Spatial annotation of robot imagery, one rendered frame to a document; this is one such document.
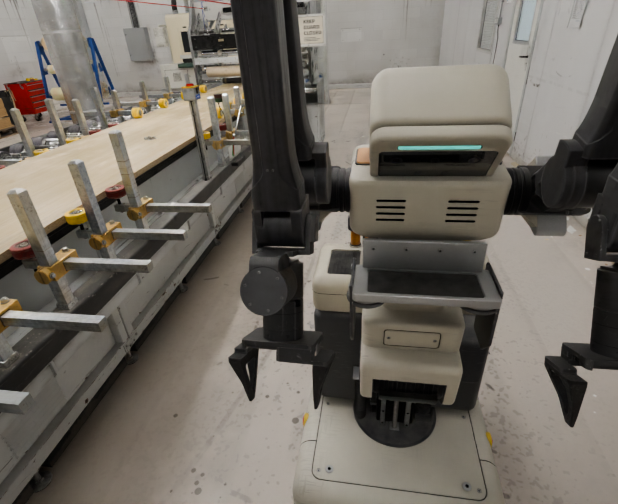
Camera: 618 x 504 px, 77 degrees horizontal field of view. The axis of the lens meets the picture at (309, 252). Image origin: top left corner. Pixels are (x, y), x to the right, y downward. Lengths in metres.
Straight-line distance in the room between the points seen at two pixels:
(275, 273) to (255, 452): 1.36
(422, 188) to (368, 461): 0.92
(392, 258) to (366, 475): 0.79
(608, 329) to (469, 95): 0.36
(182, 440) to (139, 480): 0.20
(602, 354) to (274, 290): 0.41
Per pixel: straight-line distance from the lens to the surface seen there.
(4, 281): 1.61
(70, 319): 1.17
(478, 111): 0.64
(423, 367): 0.92
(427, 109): 0.64
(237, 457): 1.75
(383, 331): 0.89
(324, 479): 1.34
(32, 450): 1.89
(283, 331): 0.53
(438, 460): 1.41
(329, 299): 1.17
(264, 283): 0.45
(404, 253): 0.74
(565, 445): 1.95
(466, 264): 0.77
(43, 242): 1.40
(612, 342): 0.60
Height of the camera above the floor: 1.45
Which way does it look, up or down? 30 degrees down
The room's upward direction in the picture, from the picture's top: 3 degrees counter-clockwise
